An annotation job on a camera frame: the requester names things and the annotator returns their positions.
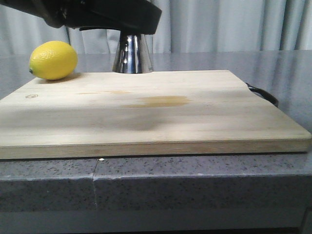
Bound wooden cutting board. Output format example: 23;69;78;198
0;70;312;159

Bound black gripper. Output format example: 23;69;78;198
0;0;93;29

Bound steel double jigger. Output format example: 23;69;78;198
113;32;153;74

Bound yellow lemon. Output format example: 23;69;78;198
29;40;78;80

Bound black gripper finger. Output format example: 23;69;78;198
64;0;162;35

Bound black cutting board handle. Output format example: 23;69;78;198
246;83;279;107

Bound grey curtain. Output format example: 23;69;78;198
0;0;312;55

